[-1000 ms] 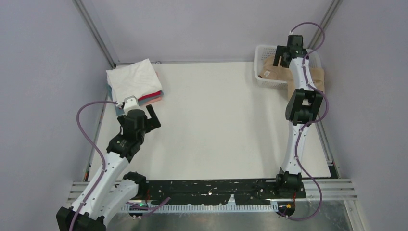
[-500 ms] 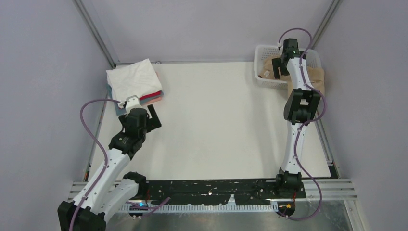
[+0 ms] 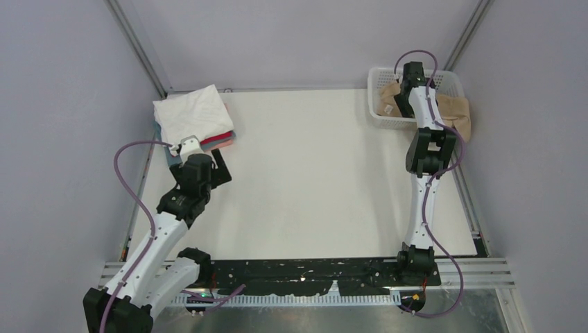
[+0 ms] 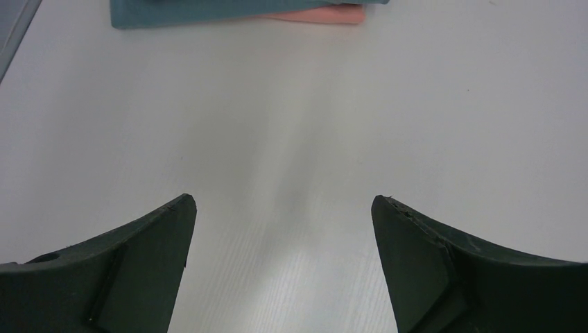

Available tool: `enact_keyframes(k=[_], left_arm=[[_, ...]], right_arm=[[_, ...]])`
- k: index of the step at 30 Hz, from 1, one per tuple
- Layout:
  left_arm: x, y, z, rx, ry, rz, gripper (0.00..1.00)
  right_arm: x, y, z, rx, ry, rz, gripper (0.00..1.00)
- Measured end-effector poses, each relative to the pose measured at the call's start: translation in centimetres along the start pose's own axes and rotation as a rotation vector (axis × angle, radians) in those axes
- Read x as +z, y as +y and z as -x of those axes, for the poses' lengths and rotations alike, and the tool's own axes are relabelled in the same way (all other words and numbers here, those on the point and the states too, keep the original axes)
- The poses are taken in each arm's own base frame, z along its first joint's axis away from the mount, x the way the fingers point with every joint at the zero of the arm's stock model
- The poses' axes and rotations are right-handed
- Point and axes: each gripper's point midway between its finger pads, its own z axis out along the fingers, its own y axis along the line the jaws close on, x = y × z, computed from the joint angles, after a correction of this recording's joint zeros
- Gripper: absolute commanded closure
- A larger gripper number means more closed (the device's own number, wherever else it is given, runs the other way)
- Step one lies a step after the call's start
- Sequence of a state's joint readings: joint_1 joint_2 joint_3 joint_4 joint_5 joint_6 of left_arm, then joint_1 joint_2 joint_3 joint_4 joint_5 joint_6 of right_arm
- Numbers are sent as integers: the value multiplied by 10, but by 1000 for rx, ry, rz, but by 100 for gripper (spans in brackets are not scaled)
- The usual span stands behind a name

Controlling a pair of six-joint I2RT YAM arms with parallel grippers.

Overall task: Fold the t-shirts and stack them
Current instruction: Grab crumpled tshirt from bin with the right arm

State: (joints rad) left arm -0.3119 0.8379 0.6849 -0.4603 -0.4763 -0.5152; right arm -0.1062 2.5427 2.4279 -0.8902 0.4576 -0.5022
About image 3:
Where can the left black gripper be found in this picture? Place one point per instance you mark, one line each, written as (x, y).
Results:
(219, 175)

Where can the beige t shirt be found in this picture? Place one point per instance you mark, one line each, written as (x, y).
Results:
(454, 111)

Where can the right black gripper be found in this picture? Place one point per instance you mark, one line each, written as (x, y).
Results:
(405, 108)

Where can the white folded t shirt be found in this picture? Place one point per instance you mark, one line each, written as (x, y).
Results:
(200, 113)

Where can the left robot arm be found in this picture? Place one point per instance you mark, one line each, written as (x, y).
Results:
(138, 292)

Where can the aluminium front rail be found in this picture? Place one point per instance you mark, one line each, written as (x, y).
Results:
(461, 273)

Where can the blue-grey folded t shirt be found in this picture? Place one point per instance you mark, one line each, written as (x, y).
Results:
(217, 142)

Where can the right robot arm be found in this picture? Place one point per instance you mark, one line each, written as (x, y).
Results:
(427, 159)

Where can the red folded t shirt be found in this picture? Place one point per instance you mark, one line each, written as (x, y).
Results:
(218, 138)

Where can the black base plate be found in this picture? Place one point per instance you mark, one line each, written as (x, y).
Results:
(368, 276)

